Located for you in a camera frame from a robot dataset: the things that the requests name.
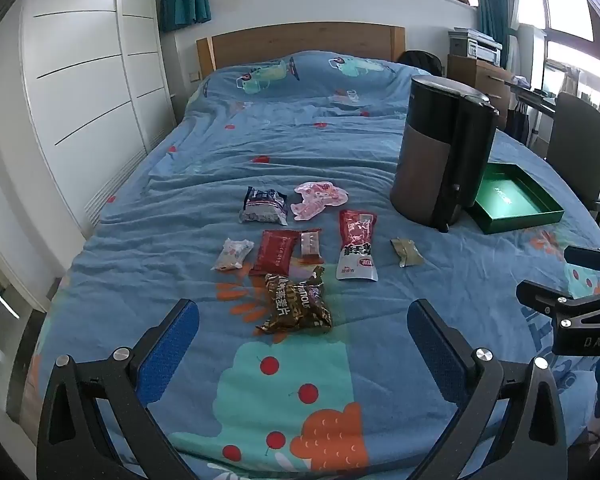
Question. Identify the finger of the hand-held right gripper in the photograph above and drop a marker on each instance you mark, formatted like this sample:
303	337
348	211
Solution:
592	257
542	297

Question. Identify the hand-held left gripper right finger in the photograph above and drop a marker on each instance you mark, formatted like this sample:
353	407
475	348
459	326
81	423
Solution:
432	350

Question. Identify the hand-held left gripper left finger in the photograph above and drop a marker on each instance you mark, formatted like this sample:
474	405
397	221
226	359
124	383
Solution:
172	347

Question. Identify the olive foil snack packet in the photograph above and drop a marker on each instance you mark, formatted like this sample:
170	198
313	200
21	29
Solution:
407	252

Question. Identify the green box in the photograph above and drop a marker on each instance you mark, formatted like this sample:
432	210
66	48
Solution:
510	195

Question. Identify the small white snack packet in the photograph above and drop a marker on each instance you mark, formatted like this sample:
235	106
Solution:
232	255

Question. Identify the brown snack packet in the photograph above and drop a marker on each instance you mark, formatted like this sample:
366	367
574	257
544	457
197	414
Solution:
292	310

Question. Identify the tall red white snack packet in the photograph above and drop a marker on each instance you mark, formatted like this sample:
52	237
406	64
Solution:
357	245

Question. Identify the dark red snack packet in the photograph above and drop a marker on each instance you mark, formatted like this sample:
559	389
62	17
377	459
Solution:
275	252

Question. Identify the small clear red snack packet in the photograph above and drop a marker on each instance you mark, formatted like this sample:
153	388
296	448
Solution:
310	245

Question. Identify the blue white snack packet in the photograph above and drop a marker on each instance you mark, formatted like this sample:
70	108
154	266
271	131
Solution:
264	205

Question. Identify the pink cartoon snack packet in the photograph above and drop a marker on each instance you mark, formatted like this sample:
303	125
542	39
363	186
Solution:
315	200

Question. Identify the grey chair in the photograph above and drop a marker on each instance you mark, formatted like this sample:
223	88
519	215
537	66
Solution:
577	145

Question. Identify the dark shopping bag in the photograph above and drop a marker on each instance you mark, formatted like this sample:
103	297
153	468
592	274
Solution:
517	122

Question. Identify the grey desk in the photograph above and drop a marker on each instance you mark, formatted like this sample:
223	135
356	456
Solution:
535	95

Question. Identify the black brown electric kettle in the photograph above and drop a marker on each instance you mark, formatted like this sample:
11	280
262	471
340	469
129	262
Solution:
430	160

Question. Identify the wooden drawer cabinet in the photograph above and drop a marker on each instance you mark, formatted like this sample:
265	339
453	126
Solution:
480	77

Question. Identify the window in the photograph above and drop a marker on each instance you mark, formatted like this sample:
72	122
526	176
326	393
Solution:
570	20

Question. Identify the grey printer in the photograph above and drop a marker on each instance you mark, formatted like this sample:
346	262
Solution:
475	45

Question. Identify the blue printed blanket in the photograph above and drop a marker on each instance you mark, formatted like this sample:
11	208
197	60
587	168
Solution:
305	135

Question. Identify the black backpack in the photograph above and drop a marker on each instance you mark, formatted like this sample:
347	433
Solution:
422	62

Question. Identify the white wardrobe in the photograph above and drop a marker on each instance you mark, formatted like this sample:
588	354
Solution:
80	85

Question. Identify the wooden headboard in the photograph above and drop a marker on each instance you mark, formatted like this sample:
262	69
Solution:
305	40

